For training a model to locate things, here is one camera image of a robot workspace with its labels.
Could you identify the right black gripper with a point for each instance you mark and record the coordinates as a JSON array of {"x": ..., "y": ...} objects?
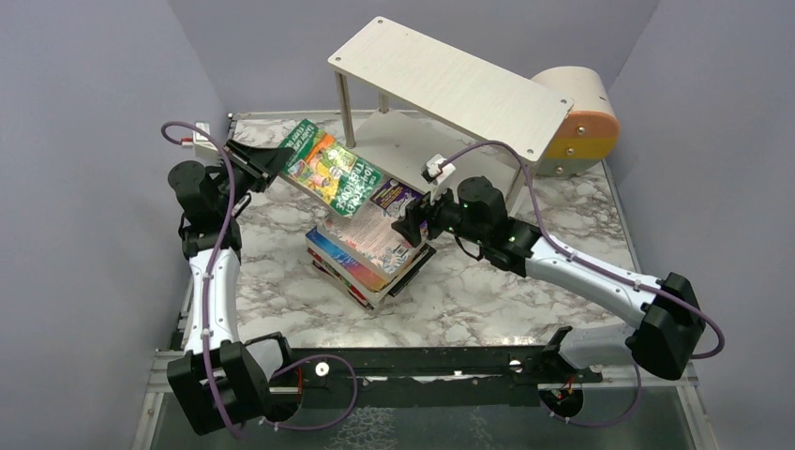
[{"x": 428, "y": 211}]

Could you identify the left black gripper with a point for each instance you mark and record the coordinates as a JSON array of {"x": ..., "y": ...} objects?
[{"x": 249, "y": 164}]

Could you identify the green 104-storey treehouse book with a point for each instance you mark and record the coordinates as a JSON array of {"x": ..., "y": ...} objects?
[{"x": 328, "y": 171}]

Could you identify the purple cartoon book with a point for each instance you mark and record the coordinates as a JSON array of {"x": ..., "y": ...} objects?
[{"x": 394, "y": 197}]

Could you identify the pink floral book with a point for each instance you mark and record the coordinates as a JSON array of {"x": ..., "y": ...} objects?
[{"x": 370, "y": 239}]

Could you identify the white two-tier shelf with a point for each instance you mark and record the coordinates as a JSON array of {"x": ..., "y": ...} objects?
[{"x": 386, "y": 60}]

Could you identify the blue orange sunset book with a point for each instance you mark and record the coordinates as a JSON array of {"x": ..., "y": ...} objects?
[{"x": 342, "y": 265}]

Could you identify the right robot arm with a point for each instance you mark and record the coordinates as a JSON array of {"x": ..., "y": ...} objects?
[{"x": 660, "y": 326}]

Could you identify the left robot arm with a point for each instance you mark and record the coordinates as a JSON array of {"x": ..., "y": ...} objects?
[{"x": 211, "y": 286}]

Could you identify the red bottom books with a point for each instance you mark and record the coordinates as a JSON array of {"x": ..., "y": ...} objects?
[{"x": 371, "y": 303}]

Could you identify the round wooden drawer box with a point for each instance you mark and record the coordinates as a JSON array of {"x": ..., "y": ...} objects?
[{"x": 590, "y": 130}]

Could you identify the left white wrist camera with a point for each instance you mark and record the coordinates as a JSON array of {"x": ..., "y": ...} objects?
[{"x": 203, "y": 148}]

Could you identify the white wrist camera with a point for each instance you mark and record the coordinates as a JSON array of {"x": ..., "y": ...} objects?
[
  {"x": 203, "y": 148},
  {"x": 433, "y": 171}
]

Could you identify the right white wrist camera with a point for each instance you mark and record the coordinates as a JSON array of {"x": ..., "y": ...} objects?
[{"x": 433, "y": 171}]

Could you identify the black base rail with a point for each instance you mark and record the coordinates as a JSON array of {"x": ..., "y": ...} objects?
[{"x": 422, "y": 377}]

